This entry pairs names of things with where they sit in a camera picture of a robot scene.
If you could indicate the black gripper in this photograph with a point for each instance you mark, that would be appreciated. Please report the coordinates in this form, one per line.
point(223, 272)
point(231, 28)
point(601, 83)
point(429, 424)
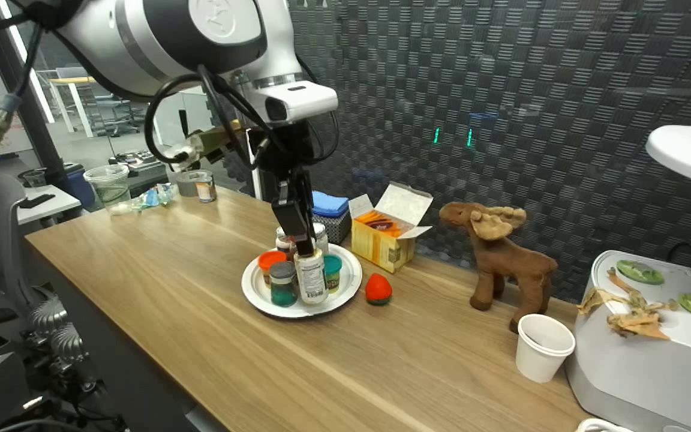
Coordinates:
point(285, 154)

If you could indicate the white cap pill bottle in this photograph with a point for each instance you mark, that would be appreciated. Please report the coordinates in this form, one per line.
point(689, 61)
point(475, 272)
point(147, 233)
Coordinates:
point(285, 242)
point(323, 238)

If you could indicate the orange lid play-doh can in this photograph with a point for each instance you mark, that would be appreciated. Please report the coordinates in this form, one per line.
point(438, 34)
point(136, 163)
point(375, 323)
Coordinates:
point(270, 265)

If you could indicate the teal lid play-doh can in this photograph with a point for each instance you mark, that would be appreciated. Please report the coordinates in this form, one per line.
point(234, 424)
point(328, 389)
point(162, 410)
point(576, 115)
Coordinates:
point(333, 272)

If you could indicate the glue bottle with white cap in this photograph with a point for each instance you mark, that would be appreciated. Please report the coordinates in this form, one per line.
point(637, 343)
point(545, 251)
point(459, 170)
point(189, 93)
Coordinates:
point(311, 272)

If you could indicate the green label tin can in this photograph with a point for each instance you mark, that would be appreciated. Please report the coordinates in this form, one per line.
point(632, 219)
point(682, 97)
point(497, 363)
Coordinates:
point(285, 295)

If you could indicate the orange plushie ball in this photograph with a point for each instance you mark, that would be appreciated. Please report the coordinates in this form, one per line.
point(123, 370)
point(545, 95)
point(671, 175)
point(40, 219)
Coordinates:
point(378, 290)

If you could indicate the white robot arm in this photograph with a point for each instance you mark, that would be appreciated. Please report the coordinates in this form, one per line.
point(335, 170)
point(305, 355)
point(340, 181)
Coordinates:
point(239, 50)

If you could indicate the white paper plate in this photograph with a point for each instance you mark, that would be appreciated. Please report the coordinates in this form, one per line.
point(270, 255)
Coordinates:
point(257, 292)

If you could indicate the blue sponge cloth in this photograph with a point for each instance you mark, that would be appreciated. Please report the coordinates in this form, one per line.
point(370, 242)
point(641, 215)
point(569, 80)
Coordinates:
point(328, 205)

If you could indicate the small glass jar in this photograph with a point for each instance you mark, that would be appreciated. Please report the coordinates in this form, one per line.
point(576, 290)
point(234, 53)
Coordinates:
point(205, 187)

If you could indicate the black mesh box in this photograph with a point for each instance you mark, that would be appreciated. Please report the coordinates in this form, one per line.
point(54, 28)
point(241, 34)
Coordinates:
point(336, 227)

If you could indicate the open yellow cardboard box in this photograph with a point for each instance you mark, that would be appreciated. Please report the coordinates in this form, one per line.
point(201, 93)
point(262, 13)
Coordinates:
point(388, 231)

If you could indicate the clear plastic container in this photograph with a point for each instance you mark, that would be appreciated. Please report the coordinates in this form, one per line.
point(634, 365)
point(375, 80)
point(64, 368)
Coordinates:
point(109, 183)

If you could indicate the white paper cup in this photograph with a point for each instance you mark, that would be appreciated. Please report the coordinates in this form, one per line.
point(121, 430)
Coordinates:
point(544, 347)

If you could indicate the white grey appliance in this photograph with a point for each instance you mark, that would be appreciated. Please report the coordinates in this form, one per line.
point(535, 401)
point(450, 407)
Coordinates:
point(632, 380)

